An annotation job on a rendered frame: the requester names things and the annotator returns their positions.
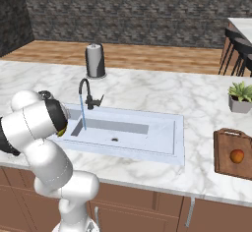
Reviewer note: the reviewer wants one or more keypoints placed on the pale white sink basin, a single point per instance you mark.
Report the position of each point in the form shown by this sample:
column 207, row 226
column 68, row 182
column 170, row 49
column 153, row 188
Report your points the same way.
column 157, row 134

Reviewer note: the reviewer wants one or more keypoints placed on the brown wooden cutting board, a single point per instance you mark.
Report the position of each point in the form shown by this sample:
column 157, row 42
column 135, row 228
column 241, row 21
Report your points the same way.
column 226, row 144

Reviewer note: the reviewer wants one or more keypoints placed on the blue water stream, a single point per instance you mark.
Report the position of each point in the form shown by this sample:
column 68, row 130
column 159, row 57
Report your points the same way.
column 82, row 114

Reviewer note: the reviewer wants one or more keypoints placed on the orange red mango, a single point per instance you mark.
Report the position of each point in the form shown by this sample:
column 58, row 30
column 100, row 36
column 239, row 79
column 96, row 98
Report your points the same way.
column 237, row 156

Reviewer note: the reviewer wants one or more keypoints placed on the black bar stool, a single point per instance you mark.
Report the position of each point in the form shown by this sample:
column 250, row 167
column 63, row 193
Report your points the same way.
column 229, row 34
column 249, row 62
column 243, row 46

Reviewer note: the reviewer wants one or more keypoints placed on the potted green plant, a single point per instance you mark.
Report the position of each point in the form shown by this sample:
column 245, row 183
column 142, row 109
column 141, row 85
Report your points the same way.
column 241, row 95

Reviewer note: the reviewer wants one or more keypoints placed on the white marble island counter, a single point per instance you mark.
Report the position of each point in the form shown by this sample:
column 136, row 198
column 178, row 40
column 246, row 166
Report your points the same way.
column 244, row 26

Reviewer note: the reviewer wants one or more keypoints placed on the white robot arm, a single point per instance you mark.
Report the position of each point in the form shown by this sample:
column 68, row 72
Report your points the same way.
column 36, row 127

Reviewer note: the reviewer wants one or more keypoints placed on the brown cupboard door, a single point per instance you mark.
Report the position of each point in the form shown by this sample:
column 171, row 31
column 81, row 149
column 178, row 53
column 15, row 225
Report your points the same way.
column 223, row 218
column 138, row 209
column 16, row 203

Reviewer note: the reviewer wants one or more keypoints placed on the black sink faucet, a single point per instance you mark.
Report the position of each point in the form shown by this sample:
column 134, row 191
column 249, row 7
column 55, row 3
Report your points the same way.
column 89, row 101

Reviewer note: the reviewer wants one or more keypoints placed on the yellow banana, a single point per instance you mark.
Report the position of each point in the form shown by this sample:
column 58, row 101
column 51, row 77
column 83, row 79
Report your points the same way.
column 61, row 133

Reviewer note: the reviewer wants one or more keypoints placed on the grey cylinder canister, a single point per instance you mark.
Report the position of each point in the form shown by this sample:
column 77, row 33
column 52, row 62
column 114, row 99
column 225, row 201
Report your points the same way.
column 95, row 60

